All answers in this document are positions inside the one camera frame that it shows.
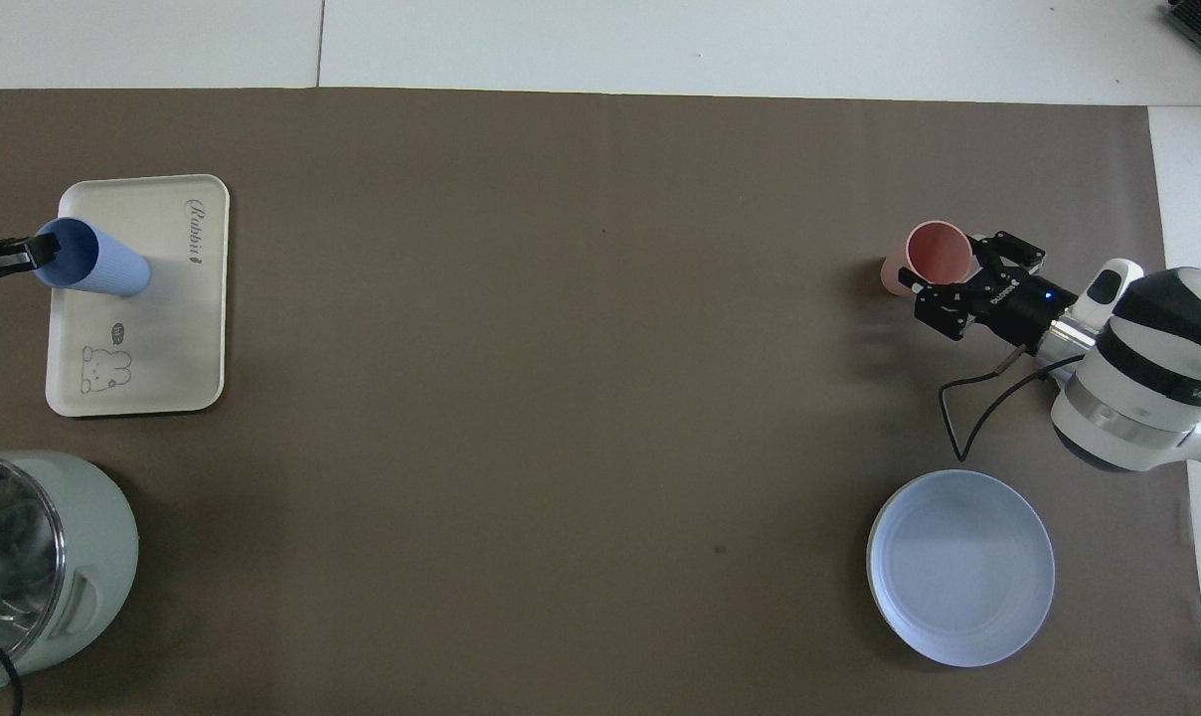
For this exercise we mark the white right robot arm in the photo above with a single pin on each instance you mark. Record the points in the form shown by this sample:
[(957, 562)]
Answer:
[(1157, 368)]

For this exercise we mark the light blue round plate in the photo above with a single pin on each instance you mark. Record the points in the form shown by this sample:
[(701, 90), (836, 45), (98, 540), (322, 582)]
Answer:
[(960, 567)]

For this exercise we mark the blue ribbed plastic cup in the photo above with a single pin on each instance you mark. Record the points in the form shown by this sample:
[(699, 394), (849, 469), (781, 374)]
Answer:
[(108, 264)]

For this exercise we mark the pale green electric cooker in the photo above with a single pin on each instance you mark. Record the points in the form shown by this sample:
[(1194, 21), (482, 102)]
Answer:
[(54, 567)]

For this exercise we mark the brown table mat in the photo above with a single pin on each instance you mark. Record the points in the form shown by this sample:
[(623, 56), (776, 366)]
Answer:
[(561, 398)]

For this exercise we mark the pink plastic cup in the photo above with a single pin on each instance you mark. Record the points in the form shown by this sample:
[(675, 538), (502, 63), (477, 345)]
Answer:
[(939, 254)]

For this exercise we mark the cream rabbit print tray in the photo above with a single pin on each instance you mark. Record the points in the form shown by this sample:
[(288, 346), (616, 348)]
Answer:
[(163, 338)]

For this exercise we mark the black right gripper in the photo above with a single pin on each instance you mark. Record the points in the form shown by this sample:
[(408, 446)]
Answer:
[(1023, 303)]

